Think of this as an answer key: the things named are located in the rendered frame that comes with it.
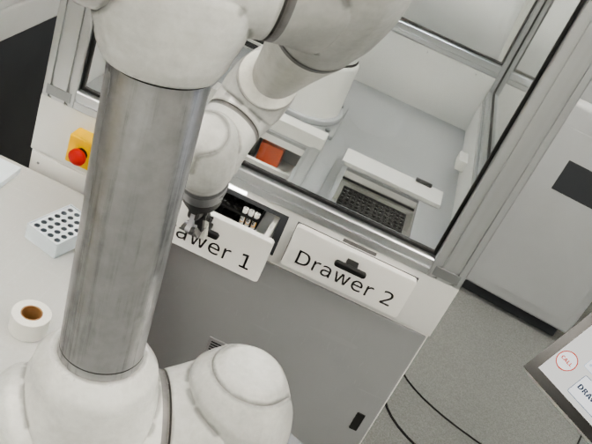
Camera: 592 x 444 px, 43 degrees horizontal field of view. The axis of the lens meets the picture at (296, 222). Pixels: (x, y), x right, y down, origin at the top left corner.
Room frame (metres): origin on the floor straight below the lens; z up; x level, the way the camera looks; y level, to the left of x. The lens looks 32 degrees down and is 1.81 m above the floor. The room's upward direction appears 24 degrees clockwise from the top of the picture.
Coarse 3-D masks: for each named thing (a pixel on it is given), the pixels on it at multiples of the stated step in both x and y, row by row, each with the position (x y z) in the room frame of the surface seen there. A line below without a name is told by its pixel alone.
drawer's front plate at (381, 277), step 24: (312, 240) 1.41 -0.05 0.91; (336, 240) 1.42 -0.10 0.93; (288, 264) 1.41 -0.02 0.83; (312, 264) 1.41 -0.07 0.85; (360, 264) 1.40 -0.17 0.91; (384, 264) 1.41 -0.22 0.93; (336, 288) 1.41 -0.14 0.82; (384, 288) 1.40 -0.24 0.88; (408, 288) 1.40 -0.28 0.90; (384, 312) 1.40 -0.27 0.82
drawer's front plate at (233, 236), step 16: (176, 224) 1.32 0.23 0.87; (224, 224) 1.31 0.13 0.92; (240, 224) 1.33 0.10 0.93; (176, 240) 1.32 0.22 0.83; (208, 240) 1.31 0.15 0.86; (224, 240) 1.31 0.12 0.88; (240, 240) 1.31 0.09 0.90; (256, 240) 1.31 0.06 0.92; (272, 240) 1.32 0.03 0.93; (208, 256) 1.31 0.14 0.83; (224, 256) 1.31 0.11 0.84; (240, 256) 1.31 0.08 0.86; (256, 256) 1.31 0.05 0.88; (240, 272) 1.31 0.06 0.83; (256, 272) 1.31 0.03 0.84
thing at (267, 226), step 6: (264, 216) 1.54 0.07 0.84; (270, 216) 1.55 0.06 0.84; (276, 216) 1.47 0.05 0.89; (264, 222) 1.51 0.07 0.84; (270, 222) 1.53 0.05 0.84; (276, 222) 1.44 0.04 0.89; (258, 228) 1.48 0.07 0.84; (264, 228) 1.49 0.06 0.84; (270, 228) 1.41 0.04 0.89; (264, 234) 1.38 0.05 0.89; (270, 234) 1.41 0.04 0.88
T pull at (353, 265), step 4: (336, 260) 1.38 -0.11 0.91; (348, 260) 1.40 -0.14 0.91; (352, 260) 1.40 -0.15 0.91; (336, 264) 1.37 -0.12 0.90; (340, 264) 1.37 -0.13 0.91; (344, 264) 1.37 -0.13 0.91; (348, 264) 1.38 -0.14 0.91; (352, 264) 1.39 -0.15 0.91; (356, 264) 1.39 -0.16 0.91; (340, 268) 1.37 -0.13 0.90; (344, 268) 1.37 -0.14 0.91; (348, 268) 1.37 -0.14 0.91; (352, 268) 1.37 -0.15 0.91; (356, 268) 1.38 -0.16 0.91; (352, 272) 1.37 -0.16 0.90; (356, 272) 1.37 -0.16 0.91; (360, 272) 1.37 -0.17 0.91; (364, 272) 1.38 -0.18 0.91; (360, 276) 1.37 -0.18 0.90; (364, 276) 1.37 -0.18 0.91
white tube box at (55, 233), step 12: (48, 216) 1.26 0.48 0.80; (60, 216) 1.27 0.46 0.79; (72, 216) 1.29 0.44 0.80; (36, 228) 1.20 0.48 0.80; (48, 228) 1.22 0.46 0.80; (60, 228) 1.23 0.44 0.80; (72, 228) 1.25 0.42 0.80; (36, 240) 1.20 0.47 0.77; (48, 240) 1.19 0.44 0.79; (60, 240) 1.20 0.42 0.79; (72, 240) 1.22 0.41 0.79; (48, 252) 1.18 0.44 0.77; (60, 252) 1.20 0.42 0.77
